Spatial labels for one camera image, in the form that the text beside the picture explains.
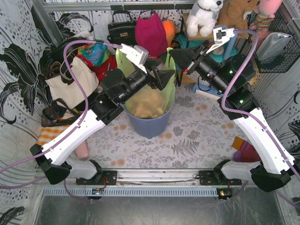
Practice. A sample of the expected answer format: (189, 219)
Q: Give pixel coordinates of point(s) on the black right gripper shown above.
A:
(191, 62)

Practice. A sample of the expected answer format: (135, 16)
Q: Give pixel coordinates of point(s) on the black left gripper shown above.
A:
(153, 78)

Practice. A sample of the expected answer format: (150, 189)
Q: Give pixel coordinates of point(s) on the green trash bag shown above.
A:
(168, 93)

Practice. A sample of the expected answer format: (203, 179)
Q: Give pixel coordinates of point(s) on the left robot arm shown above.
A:
(54, 157)

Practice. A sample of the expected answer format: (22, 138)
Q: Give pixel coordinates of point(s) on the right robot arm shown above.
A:
(275, 165)

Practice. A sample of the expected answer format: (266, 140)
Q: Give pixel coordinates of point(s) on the magenta hanging cloth bag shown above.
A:
(150, 34)

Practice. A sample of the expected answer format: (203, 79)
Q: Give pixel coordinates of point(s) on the blue trash bin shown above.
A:
(149, 128)

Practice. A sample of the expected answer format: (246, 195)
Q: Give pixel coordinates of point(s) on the cream canvas tote bag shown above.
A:
(70, 93)

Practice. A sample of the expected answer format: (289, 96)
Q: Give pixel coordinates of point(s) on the brown patterned bag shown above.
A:
(53, 115)

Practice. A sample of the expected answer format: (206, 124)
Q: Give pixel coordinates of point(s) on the orange plush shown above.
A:
(170, 31)

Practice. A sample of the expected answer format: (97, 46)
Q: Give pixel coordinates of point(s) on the red cloth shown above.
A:
(101, 70)

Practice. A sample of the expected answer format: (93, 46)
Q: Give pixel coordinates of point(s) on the white grey dog plush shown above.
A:
(203, 17)

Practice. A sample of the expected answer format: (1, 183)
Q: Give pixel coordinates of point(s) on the black handbag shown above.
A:
(122, 32)

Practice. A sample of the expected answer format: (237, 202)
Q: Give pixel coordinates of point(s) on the wooden shelf rack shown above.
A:
(187, 41)

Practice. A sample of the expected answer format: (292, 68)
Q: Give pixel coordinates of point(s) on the brown teddy bear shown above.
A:
(232, 13)

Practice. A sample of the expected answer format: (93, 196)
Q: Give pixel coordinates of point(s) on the silver pouch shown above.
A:
(273, 45)

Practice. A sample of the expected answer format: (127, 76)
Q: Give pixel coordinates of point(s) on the pink plush doll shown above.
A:
(265, 11)

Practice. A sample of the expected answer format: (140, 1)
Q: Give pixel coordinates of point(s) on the pink foam roll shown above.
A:
(82, 151)

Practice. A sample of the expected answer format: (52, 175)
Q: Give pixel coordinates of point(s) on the purple orange sock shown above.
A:
(245, 152)

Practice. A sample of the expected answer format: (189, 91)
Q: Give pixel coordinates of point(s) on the orange white striped cloth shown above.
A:
(49, 133)

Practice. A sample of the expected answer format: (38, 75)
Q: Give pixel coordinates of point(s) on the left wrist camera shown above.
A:
(136, 54)

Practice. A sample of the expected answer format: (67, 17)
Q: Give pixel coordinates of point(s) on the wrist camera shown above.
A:
(221, 35)
(136, 54)

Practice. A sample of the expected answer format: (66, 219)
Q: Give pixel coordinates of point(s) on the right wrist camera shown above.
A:
(221, 35)

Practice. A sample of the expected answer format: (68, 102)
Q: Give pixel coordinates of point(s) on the black wire basket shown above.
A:
(290, 54)

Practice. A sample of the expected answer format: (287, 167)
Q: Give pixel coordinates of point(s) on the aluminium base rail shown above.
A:
(145, 183)

